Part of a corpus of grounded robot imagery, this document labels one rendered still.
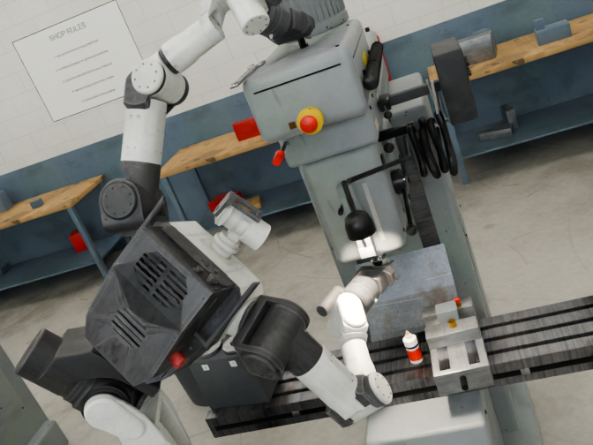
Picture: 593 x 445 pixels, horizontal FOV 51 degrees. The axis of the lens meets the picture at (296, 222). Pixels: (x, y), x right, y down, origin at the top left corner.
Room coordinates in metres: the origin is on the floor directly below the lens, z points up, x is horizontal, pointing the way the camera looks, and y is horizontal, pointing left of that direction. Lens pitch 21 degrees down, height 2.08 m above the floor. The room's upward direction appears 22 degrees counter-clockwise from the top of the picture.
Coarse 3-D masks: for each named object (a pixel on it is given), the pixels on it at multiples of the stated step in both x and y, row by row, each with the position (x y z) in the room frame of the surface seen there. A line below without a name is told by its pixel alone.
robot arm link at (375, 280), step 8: (360, 272) 1.59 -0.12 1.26; (368, 272) 1.57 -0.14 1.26; (376, 272) 1.55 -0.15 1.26; (384, 272) 1.54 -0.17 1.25; (392, 272) 1.54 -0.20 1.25; (352, 280) 1.53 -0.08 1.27; (360, 280) 1.51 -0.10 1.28; (368, 280) 1.51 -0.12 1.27; (376, 280) 1.52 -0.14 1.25; (384, 280) 1.53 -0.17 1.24; (392, 280) 1.53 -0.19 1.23; (368, 288) 1.48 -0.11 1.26; (376, 288) 1.50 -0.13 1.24; (384, 288) 1.52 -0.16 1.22; (376, 296) 1.49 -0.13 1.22
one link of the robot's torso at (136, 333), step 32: (160, 224) 1.28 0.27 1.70; (192, 224) 1.36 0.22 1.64; (128, 256) 1.17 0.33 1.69; (160, 256) 1.14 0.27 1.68; (192, 256) 1.19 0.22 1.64; (224, 256) 1.28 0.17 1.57; (128, 288) 1.15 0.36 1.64; (160, 288) 1.12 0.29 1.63; (192, 288) 1.10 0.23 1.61; (224, 288) 1.14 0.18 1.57; (256, 288) 1.25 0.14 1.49; (96, 320) 1.19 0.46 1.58; (128, 320) 1.32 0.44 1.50; (160, 320) 1.11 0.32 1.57; (192, 320) 1.08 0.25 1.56; (224, 320) 1.14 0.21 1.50; (128, 352) 1.15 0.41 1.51; (160, 352) 1.10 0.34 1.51; (192, 352) 1.17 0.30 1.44
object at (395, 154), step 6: (384, 120) 1.77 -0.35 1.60; (390, 120) 1.82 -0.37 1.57; (384, 126) 1.71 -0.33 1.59; (390, 126) 1.81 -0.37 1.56; (384, 144) 1.68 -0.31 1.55; (396, 144) 1.82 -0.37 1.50; (384, 150) 1.68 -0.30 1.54; (396, 150) 1.77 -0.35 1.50; (390, 156) 1.68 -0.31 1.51; (396, 156) 1.72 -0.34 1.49; (402, 162) 1.79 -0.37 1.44; (390, 168) 1.68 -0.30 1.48; (396, 168) 1.68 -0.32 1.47; (402, 168) 1.75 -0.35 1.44; (408, 180) 1.82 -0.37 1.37; (408, 186) 1.77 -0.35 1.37; (408, 192) 1.72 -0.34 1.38; (402, 198) 1.68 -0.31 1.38; (408, 198) 1.69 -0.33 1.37; (402, 204) 1.68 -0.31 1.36
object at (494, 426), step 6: (486, 390) 1.82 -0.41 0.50; (486, 396) 1.74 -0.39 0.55; (486, 402) 1.68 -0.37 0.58; (486, 408) 1.61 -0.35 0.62; (492, 408) 1.86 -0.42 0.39; (492, 414) 1.77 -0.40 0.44; (492, 420) 1.70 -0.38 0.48; (492, 426) 1.63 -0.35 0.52; (498, 426) 1.84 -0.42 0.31; (492, 432) 1.57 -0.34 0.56; (498, 432) 1.77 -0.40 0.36; (492, 438) 1.51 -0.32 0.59; (498, 438) 1.69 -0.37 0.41; (498, 444) 1.62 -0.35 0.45
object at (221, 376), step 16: (208, 352) 1.74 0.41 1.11; (224, 352) 1.72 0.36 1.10; (192, 368) 1.74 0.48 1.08; (208, 368) 1.72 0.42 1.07; (224, 368) 1.70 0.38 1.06; (240, 368) 1.68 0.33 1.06; (208, 384) 1.73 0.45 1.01; (224, 384) 1.71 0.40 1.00; (240, 384) 1.69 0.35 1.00; (256, 384) 1.67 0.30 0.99; (272, 384) 1.71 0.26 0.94; (208, 400) 1.74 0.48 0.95; (224, 400) 1.72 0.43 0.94; (240, 400) 1.70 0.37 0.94; (256, 400) 1.68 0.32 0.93
